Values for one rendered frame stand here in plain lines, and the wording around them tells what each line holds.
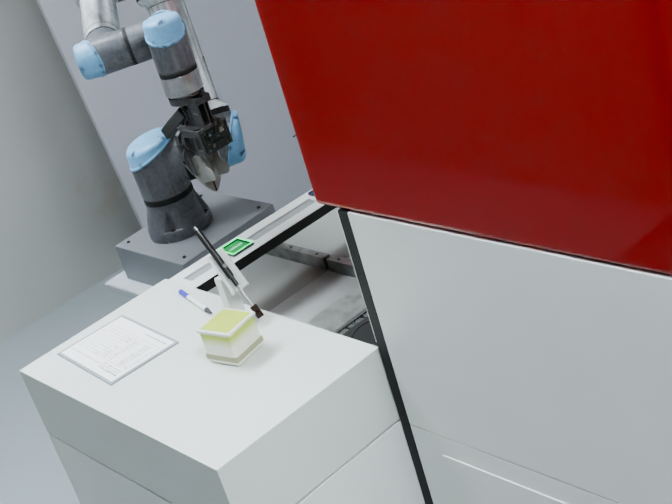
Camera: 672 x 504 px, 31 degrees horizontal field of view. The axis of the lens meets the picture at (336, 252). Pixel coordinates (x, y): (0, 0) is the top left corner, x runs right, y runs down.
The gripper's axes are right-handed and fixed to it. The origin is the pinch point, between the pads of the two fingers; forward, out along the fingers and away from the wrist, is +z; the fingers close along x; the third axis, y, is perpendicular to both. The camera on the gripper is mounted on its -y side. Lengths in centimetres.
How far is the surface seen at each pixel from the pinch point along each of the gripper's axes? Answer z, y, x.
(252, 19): 33, -201, 163
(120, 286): 29, -42, -7
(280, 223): 15.1, 1.2, 12.0
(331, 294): 28.7, 14.0, 10.0
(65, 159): 58, -228, 75
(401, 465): 37, 58, -18
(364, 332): 20.8, 43.3, -6.0
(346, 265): 26.0, 12.4, 17.0
